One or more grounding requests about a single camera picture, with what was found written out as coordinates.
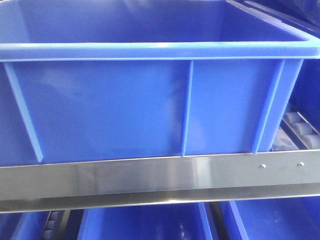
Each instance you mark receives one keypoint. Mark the lower right blue bin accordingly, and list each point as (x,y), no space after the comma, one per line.
(273,219)

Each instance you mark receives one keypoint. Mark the large blue plastic crate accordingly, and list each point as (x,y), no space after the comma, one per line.
(306,93)

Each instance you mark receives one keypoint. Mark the steel front crossbar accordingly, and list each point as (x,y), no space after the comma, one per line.
(163,180)

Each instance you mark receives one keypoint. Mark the blue bin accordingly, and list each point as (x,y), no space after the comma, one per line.
(273,219)
(87,80)
(23,225)

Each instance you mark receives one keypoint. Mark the lower left blue bin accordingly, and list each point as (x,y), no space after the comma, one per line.
(23,225)

